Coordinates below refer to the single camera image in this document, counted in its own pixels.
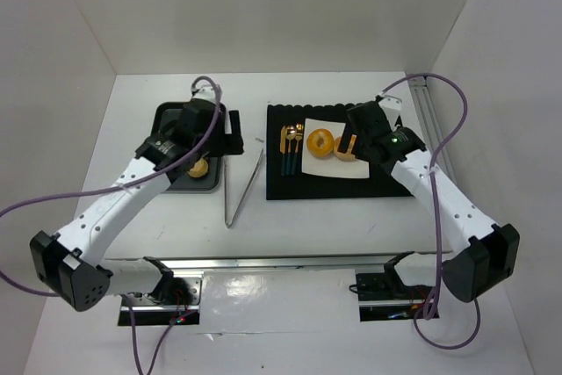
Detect glazed bagel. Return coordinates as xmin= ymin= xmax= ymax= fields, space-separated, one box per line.
xmin=306 ymin=128 xmax=335 ymax=159
xmin=333 ymin=134 xmax=357 ymax=162

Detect metal tongs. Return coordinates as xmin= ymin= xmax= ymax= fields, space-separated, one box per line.
xmin=222 ymin=147 xmax=265 ymax=230

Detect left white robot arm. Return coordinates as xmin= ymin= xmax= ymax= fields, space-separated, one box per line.
xmin=30 ymin=88 xmax=243 ymax=312

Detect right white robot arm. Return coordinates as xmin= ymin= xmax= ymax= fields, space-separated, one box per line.
xmin=339 ymin=97 xmax=520 ymax=303

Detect small round bread roll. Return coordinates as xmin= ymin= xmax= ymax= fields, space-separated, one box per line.
xmin=186 ymin=158 xmax=209 ymax=179

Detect white square plate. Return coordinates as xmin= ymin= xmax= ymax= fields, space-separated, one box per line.
xmin=301 ymin=119 xmax=370 ymax=179

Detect black placemat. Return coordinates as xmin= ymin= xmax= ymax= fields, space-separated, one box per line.
xmin=266 ymin=103 xmax=410 ymax=200

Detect black tray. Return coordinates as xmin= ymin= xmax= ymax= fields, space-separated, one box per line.
xmin=150 ymin=102 xmax=222 ymax=194

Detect gold knife green handle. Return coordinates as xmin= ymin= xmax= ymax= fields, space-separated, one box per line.
xmin=279 ymin=126 xmax=287 ymax=177

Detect aluminium rail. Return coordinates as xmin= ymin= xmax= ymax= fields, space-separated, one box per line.
xmin=159 ymin=253 xmax=398 ymax=271

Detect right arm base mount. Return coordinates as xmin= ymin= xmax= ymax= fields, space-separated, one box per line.
xmin=348 ymin=272 xmax=431 ymax=322

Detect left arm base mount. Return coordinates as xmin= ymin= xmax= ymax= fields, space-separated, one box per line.
xmin=118 ymin=270 xmax=204 ymax=327

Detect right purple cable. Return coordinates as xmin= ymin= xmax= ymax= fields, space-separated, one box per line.
xmin=379 ymin=72 xmax=482 ymax=350

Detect purple cable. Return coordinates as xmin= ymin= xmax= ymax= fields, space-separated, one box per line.
xmin=379 ymin=72 xmax=482 ymax=350
xmin=0 ymin=76 xmax=224 ymax=374

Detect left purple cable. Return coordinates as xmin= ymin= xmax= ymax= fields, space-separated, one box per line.
xmin=0 ymin=76 xmax=224 ymax=374

